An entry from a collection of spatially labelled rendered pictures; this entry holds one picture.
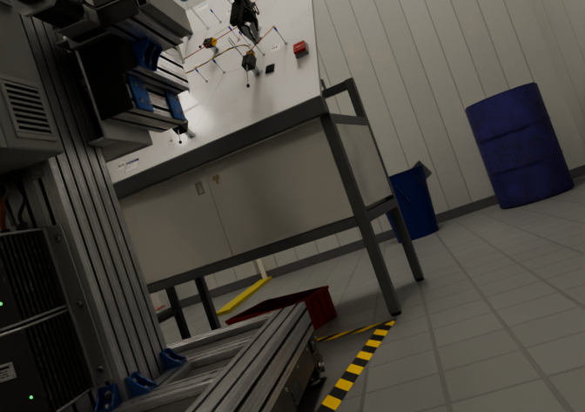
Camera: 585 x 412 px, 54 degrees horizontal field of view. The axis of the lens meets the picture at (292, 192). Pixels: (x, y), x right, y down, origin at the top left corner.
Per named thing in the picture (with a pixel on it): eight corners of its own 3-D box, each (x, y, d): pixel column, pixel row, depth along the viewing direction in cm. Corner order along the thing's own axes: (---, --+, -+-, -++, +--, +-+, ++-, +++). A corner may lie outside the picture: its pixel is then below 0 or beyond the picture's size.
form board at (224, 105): (89, 197, 260) (86, 195, 258) (121, 50, 321) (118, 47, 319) (322, 97, 216) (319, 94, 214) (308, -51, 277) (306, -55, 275)
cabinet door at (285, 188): (353, 215, 216) (319, 117, 218) (231, 256, 237) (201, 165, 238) (355, 214, 219) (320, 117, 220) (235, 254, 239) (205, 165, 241)
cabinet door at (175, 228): (232, 256, 237) (201, 165, 239) (131, 290, 258) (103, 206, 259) (234, 255, 239) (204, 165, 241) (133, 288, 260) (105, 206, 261)
